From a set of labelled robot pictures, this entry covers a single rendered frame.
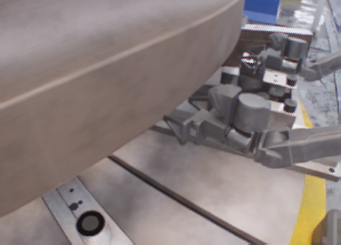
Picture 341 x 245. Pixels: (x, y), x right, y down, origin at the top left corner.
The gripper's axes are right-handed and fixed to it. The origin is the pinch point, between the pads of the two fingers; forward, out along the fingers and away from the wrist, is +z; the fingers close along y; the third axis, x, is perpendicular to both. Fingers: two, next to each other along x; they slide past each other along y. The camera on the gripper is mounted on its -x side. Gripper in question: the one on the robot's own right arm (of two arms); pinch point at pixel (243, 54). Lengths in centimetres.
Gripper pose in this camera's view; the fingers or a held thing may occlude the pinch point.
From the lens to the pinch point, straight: 95.8
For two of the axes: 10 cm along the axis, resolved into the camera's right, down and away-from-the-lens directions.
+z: -8.7, -3.1, 3.9
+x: 0.0, 7.9, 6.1
